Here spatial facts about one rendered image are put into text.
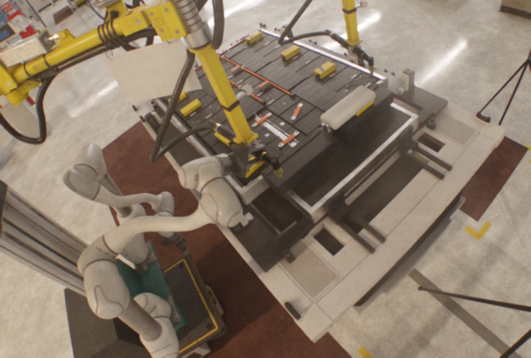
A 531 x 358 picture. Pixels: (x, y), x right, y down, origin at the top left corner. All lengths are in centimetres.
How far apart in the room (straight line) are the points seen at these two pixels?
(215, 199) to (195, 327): 140
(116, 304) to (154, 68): 86
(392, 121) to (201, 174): 123
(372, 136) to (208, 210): 112
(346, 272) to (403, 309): 91
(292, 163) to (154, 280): 115
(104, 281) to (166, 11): 93
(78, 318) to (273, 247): 133
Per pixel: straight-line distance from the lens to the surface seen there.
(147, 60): 123
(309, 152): 171
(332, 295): 160
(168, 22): 106
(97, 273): 127
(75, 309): 233
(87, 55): 130
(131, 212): 215
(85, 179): 173
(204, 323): 233
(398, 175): 199
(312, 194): 168
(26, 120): 650
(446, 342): 244
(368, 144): 185
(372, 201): 188
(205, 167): 118
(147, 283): 219
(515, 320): 261
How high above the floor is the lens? 236
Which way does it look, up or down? 48 degrees down
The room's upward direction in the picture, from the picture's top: 23 degrees counter-clockwise
